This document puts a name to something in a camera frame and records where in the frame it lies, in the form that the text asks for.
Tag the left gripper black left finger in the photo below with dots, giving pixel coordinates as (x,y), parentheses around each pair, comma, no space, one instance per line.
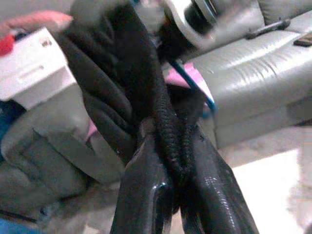
(143,195)

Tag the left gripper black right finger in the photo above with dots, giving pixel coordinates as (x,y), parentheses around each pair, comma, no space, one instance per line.
(219,195)

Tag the blue plastic hanger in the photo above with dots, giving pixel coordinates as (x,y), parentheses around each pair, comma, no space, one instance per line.
(195,88)

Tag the black garment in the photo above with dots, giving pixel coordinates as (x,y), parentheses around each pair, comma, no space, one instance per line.
(109,73)

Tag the grey leather sofa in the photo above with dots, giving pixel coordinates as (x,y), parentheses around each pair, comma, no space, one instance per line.
(256,80)

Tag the blue storage box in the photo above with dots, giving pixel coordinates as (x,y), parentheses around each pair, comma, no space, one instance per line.
(8,117)

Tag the salmon pink cushion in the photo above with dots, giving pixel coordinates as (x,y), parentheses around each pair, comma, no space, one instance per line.
(36,22)

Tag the red cloth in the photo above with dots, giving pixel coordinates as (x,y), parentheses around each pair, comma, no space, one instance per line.
(6,45)

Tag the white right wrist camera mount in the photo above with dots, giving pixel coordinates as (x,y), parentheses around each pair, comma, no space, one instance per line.
(180,22)

